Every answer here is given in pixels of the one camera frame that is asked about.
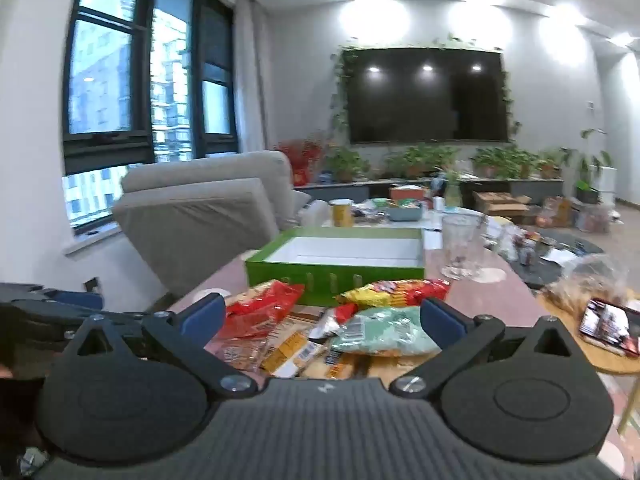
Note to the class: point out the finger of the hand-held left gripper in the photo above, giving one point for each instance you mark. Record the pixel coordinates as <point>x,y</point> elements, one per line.
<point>75,300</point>
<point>55,316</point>

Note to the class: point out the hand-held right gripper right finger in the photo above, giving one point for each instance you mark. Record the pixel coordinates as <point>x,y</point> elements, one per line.
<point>442,325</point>

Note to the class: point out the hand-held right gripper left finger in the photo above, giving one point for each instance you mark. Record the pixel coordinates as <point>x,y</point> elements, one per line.
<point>202,317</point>

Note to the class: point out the pale pink snack packet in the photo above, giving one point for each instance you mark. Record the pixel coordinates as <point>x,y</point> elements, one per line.
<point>235,352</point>

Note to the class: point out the light green snack packet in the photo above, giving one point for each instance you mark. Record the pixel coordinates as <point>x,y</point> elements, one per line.
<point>390,332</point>

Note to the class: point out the red yellow striped snack packet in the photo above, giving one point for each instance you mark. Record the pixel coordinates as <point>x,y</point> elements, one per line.
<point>395,292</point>

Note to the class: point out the green cardboard box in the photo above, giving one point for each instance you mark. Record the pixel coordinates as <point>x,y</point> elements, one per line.
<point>280,272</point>

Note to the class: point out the silver red snack packet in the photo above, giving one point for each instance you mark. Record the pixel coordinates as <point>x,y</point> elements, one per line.
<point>330,322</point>

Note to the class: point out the pink dotted tablecloth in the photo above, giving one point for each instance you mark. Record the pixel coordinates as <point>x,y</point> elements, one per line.
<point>500,305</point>

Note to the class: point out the clear glass cup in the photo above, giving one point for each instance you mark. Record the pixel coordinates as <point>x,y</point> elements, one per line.
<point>462,245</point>

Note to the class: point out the beige armchair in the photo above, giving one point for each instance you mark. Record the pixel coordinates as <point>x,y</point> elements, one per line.
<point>200,215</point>

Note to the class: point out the teal bowl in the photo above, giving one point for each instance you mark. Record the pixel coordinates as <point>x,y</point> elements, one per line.
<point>405,214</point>

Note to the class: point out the dark round low table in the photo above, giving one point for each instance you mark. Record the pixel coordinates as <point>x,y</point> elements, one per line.
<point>555,272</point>

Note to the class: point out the green glass bottle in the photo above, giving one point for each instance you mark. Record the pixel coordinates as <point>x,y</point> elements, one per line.
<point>453,196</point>

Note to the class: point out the brown cardboard box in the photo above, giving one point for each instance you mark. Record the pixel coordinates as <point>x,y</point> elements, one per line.
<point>500,206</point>

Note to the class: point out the orange box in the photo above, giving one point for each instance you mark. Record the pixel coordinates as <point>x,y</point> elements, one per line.
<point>406,193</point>

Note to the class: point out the clear bag of bread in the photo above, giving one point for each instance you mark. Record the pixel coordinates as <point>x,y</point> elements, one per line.
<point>580,285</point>

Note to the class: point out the yellow can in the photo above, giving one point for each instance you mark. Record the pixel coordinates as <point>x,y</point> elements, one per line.
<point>341,214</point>

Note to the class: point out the white plastic jug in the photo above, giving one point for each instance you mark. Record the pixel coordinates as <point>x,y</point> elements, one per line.
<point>315,214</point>

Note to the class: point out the round wooden board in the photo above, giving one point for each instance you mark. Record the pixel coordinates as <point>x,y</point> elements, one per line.
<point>600,362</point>

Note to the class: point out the dark low cabinet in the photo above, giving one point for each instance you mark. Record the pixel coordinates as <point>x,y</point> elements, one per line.
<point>350,191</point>

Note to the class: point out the smartphone with lit screen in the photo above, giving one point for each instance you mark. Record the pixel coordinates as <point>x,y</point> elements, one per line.
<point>607,325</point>

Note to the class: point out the potted green plant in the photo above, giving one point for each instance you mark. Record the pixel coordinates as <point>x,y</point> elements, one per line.
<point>345,162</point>
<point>550,162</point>
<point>505,162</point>
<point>420,157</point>

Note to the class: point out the red decoration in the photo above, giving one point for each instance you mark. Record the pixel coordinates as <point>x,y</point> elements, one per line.
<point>300,160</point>

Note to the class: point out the white floor cabinet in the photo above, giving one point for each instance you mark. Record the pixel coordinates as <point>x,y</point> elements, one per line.
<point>606,185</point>

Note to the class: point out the tall potted plant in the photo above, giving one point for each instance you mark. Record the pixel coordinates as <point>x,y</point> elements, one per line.
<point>590,160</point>

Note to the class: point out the dark framed window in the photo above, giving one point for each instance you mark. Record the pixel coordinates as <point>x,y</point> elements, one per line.
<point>115,70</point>

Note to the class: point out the white curtain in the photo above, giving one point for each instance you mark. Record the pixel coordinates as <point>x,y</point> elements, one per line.
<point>255,70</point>

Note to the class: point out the green ivy vine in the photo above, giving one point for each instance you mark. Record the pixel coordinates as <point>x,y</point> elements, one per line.
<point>340,90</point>

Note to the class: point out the black wall television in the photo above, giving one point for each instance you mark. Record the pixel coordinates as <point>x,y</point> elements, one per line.
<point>425,95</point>

